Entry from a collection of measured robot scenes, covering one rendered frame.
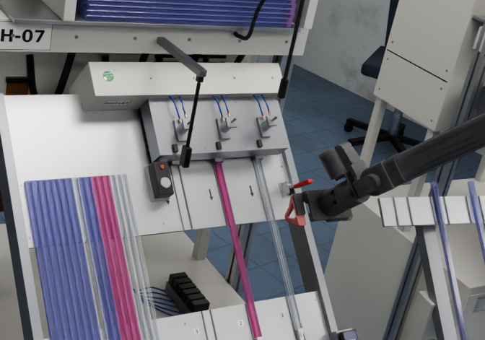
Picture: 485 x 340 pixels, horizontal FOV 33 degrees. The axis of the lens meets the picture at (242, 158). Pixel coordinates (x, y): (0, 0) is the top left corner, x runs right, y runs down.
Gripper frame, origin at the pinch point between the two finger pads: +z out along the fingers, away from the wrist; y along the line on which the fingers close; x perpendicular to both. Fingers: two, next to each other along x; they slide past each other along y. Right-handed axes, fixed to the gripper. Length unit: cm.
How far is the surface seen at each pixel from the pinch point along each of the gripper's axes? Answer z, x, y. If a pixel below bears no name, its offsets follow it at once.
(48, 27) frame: 1, -44, 51
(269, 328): 13.8, 21.6, 6.6
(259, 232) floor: 180, -35, -106
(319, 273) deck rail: 12.6, 11.3, -9.4
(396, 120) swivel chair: 213, -103, -245
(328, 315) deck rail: 12.5, 21.0, -9.2
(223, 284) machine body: 56, 4, -9
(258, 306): 13.9, 16.3, 8.1
